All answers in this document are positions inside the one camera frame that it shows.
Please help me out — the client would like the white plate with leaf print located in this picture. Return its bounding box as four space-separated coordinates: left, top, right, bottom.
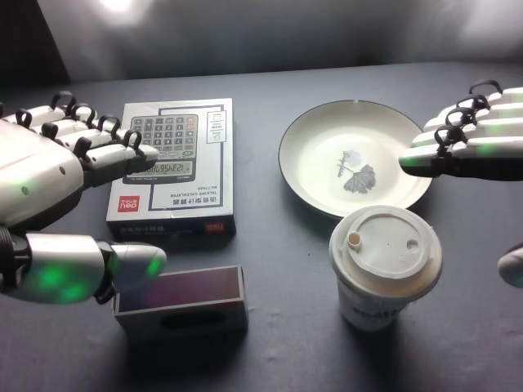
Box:
278 99 433 220

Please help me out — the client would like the grey white box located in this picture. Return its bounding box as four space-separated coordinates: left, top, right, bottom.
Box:
112 264 249 336

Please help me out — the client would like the white paper cup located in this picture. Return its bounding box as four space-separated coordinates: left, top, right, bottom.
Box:
329 205 444 332

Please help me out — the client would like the grey table cloth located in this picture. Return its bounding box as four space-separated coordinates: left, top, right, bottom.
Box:
0 60 523 392

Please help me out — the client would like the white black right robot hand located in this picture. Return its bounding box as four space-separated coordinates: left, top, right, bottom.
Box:
398 79 523 289

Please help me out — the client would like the dark box with label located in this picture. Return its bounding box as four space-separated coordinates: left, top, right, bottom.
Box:
105 96 237 242

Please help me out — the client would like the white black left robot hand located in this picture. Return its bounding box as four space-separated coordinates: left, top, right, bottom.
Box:
0 90 168 305

